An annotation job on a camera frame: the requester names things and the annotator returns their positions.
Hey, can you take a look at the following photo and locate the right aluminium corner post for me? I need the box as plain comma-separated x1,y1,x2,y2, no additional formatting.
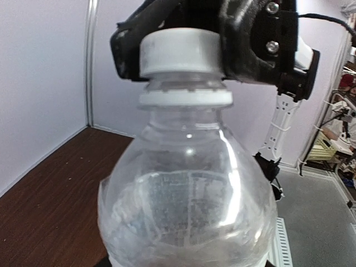
84,0,100,127

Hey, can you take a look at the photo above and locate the person in red cap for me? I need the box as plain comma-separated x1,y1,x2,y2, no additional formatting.
322,74,355,152

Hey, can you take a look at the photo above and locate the clear water bottle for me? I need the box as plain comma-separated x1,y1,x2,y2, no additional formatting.
98,73,277,266

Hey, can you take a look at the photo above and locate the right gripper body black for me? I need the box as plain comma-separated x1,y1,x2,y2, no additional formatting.
250,1,298,85

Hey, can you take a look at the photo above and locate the white water bottle cap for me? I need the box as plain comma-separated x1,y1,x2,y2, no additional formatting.
140,28,224,78

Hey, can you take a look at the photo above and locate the yellow plastic basket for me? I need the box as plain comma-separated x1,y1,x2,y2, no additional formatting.
306,131,339,171

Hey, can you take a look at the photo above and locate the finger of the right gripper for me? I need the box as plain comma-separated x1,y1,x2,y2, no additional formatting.
219,1,281,85
109,0,184,83

